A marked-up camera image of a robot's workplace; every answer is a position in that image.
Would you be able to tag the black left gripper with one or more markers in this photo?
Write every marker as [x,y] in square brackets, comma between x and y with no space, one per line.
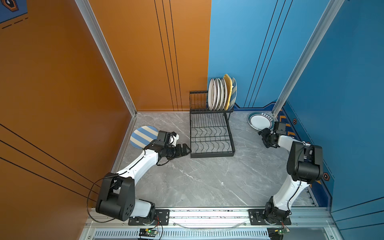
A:
[179,153]

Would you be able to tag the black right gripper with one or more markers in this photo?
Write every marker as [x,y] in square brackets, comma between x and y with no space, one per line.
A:
[264,132]

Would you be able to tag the green rimmed white plate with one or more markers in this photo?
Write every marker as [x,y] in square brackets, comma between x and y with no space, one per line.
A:
[260,121]

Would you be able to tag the blue striped plate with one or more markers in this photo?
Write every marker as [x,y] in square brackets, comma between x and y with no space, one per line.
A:
[142,136]
[234,94]

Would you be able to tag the white plate red characters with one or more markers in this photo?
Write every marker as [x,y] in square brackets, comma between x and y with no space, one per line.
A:
[224,94]

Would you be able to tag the cream floral plate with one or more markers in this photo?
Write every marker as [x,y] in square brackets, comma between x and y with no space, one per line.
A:
[221,94]

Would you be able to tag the yellow woven tray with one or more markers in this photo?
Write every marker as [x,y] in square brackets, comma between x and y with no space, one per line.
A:
[229,85]

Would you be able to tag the white flower outline plate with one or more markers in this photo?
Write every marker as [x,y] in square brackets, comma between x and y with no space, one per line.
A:
[211,94]

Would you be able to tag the orange sunburst plate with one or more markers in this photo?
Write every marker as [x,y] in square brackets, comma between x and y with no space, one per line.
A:
[217,94]

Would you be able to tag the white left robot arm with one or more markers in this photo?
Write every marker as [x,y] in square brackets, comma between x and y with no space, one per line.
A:
[117,196]

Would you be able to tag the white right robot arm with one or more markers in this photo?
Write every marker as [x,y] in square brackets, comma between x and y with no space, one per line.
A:
[304,166]

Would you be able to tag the green circuit board left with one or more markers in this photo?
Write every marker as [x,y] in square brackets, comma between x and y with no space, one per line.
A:
[148,234]

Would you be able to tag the circuit board right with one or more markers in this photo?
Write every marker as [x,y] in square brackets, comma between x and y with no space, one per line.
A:
[277,234]

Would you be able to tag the black wire dish rack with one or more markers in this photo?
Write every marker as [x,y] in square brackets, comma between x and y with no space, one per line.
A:
[210,132]

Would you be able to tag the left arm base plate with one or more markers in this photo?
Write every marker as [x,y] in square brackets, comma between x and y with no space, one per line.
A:
[162,215]

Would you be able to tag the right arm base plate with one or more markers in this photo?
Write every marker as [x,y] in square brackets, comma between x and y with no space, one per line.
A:
[258,217]

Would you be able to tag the aluminium front rail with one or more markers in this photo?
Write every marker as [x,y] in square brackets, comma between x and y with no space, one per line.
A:
[218,223]

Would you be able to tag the aluminium corner post right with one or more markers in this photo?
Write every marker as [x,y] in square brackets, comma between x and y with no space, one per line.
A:
[315,39]

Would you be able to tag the aluminium corner post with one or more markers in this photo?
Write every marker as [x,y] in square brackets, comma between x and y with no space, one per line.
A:
[100,40]
[315,39]

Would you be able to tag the aluminium corner post left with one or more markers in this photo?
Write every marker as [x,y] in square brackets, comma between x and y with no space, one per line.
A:
[100,40]

